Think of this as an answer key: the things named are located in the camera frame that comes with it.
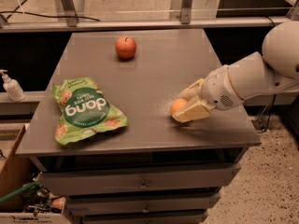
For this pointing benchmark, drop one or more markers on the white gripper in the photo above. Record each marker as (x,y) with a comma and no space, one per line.
(217,88)

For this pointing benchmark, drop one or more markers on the orange fruit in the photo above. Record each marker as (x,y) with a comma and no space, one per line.
(177,105)

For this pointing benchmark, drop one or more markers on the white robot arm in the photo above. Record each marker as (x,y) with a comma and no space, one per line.
(274,70)

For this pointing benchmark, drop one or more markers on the top drawer with knob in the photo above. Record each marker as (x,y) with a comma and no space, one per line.
(140,179)

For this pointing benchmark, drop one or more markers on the drawer with knob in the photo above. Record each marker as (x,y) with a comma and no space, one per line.
(140,179)
(142,203)

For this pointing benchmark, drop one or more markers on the grey drawer cabinet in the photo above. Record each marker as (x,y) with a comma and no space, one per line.
(166,62)

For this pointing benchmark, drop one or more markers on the red apple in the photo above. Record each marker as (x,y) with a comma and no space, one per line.
(125,47)

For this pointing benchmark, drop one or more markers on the green rice crisps bag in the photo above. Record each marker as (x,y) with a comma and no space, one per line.
(84,111)

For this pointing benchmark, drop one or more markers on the bottom drawer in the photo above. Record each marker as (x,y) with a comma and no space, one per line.
(169,217)

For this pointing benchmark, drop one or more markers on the grey metal railing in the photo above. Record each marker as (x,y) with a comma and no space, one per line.
(84,15)

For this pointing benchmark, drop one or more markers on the middle drawer with knob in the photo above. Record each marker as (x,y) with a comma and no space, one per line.
(142,203)

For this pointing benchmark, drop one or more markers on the white pump bottle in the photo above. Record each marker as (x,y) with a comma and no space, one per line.
(12,87)

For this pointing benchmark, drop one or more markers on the cardboard box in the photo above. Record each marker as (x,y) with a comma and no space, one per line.
(14,172)

